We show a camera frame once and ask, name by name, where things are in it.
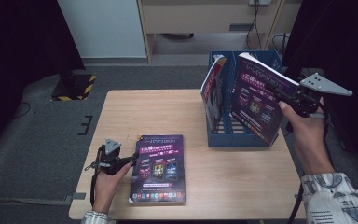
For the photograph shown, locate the looped black cable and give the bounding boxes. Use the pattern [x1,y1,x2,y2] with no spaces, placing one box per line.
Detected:
[271,33,290,55]

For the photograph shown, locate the thin black floor cable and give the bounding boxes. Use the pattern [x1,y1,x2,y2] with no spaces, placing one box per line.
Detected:
[12,102,32,119]

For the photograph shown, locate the person's right hand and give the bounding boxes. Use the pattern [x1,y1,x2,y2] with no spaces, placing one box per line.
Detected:
[278,98,328,153]

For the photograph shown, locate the left hand-held gripper cable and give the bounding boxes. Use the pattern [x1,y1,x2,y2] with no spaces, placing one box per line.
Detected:
[83,146,105,206]

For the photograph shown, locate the thin purple magazine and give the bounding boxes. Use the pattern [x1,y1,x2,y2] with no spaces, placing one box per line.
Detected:
[229,51,301,147]
[129,133,186,204]

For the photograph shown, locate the dark curtain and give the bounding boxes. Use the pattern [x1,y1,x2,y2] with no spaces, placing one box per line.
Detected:
[0,0,87,157]
[282,0,358,180]

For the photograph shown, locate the black power strip cables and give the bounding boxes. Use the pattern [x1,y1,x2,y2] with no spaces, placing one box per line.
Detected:
[245,3,263,50]

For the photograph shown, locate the person's left hand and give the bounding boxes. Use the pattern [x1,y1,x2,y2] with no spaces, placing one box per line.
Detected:
[92,161,134,202]

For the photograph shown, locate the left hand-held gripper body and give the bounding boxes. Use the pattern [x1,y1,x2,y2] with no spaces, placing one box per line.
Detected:
[98,137,129,176]

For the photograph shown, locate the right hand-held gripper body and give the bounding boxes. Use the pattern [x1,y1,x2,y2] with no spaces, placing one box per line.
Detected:
[283,72,354,119]

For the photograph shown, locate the black magazine with red cards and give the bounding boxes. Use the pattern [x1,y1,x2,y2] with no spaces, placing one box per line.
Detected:
[200,54,227,132]

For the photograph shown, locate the white power strip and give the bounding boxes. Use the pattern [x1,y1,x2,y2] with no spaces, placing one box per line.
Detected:
[249,0,272,7]

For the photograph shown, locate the light wooden desk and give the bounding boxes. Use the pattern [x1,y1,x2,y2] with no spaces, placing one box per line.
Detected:
[136,0,304,63]

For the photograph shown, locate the white cabinet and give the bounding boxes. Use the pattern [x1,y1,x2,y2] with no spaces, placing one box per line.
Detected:
[58,0,147,59]

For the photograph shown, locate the black stand with striped base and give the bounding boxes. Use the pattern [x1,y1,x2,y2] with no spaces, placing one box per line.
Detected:
[50,59,97,102]

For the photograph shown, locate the blue plastic file rack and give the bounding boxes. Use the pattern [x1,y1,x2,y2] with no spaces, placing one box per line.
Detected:
[204,49,283,148]

